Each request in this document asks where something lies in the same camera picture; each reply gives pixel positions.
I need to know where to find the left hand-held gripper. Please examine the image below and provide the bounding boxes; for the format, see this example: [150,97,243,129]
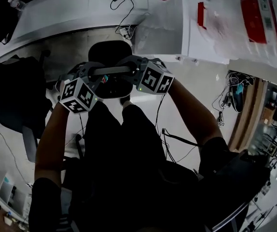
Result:
[55,61,105,115]

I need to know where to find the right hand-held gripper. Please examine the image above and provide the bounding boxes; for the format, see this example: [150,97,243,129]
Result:
[116,56,175,96]

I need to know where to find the black container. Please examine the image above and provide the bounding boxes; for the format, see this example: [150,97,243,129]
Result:
[88,40,133,99]

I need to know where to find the person's left forearm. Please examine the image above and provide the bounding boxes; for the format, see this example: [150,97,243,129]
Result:
[34,102,72,186]

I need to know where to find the person's right forearm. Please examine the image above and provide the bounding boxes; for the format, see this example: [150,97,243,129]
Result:
[166,78,224,147]

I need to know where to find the white power strip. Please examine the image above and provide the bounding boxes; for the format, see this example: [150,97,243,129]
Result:
[118,25,136,40]

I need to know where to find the white cabinet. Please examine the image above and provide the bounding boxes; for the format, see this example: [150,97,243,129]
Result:
[131,0,230,65]

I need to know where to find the white curved desk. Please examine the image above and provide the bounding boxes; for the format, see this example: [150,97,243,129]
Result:
[0,0,158,69]

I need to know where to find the black office chair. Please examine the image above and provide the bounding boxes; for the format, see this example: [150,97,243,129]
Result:
[0,49,53,163]

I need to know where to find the red flat piece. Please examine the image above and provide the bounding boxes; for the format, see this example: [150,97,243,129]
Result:
[197,1,207,30]

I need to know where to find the person's black clothing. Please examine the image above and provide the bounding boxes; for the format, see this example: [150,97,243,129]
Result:
[29,98,250,232]

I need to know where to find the clear water bottle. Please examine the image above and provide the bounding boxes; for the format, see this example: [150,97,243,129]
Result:
[7,0,27,12]

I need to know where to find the clear plastic bag red contents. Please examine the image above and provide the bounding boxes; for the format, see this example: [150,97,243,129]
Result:
[205,0,277,71]

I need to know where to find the white storage boxes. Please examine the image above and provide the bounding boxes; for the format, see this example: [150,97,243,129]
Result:
[0,170,33,218]

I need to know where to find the black adapter cable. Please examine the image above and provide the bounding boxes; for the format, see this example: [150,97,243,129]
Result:
[110,0,135,35]

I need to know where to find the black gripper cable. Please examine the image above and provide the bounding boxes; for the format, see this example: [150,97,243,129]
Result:
[153,93,200,164]

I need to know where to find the tangle of black cables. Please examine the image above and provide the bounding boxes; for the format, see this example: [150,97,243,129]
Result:
[211,71,254,128]

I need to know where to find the thin black floor cable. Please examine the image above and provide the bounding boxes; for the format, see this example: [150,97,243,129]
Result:
[0,129,30,184]

